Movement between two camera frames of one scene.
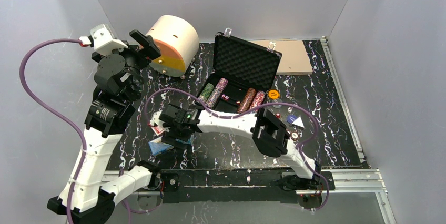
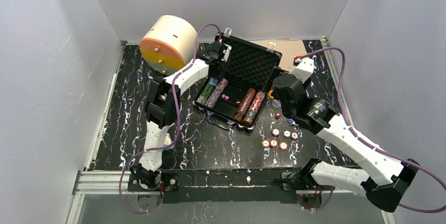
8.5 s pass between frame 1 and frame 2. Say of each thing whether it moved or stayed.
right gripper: moved
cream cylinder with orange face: stayed
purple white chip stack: stayed
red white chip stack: stayed
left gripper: moved
